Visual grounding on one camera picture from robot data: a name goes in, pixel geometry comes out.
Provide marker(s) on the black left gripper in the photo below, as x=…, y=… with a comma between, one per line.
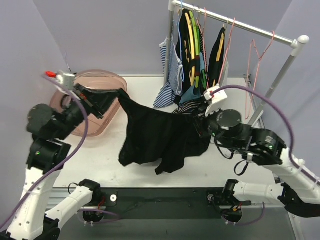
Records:
x=91, y=102

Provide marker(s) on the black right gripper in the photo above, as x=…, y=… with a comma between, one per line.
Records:
x=199, y=124

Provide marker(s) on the black tank top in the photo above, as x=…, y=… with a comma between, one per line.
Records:
x=153, y=135

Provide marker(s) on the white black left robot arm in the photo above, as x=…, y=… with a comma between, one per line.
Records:
x=31, y=220

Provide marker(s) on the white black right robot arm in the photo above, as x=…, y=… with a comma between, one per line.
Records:
x=299, y=189

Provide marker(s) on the blue white striped top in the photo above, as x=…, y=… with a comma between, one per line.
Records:
x=172, y=90

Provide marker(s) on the pink hanger with garment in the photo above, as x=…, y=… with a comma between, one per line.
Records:
x=225, y=55

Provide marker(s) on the yellow hanger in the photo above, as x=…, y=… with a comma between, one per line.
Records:
x=217, y=56
x=192, y=50

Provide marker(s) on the green hanger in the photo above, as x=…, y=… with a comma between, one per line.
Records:
x=199, y=81

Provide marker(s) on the light blue hanger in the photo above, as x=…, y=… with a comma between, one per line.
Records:
x=179, y=13

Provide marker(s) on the pink translucent plastic basin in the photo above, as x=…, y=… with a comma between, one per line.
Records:
x=93, y=79

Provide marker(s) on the black multicolour striped garment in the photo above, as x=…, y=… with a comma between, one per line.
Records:
x=189, y=107

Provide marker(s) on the teal garment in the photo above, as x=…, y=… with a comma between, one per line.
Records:
x=192, y=93

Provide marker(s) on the black hanging garment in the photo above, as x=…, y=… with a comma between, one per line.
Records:
x=186, y=54

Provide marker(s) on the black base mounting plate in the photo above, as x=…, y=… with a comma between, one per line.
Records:
x=175, y=210

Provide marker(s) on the white clothes rack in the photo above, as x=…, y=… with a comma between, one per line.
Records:
x=297, y=46

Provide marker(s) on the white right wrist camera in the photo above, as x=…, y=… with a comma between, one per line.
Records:
x=215, y=101

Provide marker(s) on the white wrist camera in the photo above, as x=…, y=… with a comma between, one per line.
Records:
x=63, y=78
x=215, y=101

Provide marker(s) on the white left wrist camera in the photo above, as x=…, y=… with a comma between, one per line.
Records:
x=63, y=78

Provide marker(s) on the empty pink wire hanger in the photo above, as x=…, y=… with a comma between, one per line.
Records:
x=248, y=98

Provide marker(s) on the aluminium frame rail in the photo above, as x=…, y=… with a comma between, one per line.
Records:
x=117, y=196

